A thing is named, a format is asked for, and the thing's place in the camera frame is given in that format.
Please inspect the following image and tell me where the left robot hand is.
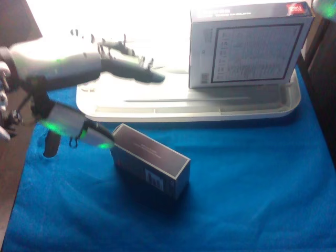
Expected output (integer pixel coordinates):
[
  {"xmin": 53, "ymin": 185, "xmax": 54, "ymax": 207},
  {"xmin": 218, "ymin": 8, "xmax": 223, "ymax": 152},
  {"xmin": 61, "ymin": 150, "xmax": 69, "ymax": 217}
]
[{"xmin": 10, "ymin": 28, "xmax": 166, "ymax": 150}]

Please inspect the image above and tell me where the small purple box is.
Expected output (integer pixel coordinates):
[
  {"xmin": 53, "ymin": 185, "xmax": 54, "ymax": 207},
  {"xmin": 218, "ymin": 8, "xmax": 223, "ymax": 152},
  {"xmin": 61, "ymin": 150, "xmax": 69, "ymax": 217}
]
[{"xmin": 111, "ymin": 123, "xmax": 191, "ymax": 202}]

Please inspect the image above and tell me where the large navy white box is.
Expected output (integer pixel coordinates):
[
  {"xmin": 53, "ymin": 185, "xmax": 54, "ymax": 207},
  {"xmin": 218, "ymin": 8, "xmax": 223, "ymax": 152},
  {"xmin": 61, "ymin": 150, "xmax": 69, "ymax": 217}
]
[{"xmin": 188, "ymin": 2, "xmax": 316, "ymax": 89}]

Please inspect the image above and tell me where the white plastic lid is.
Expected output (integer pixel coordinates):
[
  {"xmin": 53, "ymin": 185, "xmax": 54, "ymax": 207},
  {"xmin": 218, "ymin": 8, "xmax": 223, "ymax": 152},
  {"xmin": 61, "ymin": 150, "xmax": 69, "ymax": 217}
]
[{"xmin": 75, "ymin": 52, "xmax": 302, "ymax": 123}]

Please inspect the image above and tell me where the blue cloth bag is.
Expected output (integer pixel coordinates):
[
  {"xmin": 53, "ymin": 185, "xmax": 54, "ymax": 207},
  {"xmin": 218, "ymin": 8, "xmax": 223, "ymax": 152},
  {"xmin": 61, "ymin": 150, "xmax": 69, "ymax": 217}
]
[{"xmin": 1, "ymin": 65, "xmax": 336, "ymax": 252}]

